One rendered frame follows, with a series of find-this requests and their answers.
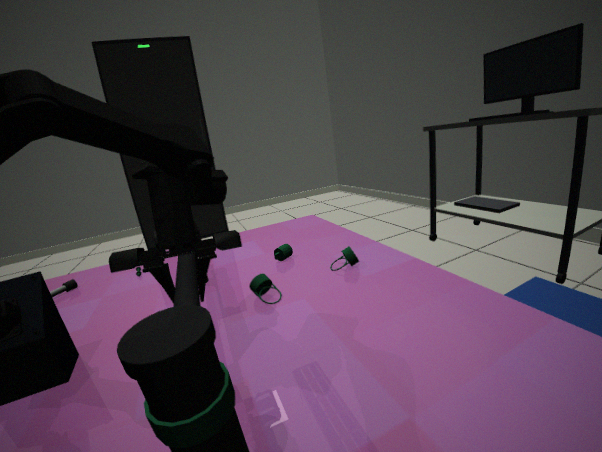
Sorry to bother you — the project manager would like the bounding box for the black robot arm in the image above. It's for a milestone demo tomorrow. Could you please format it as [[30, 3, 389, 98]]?
[[0, 69, 228, 343]]

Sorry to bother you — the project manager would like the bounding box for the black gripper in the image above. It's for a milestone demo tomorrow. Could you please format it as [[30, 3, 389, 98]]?
[[109, 202, 242, 302]]

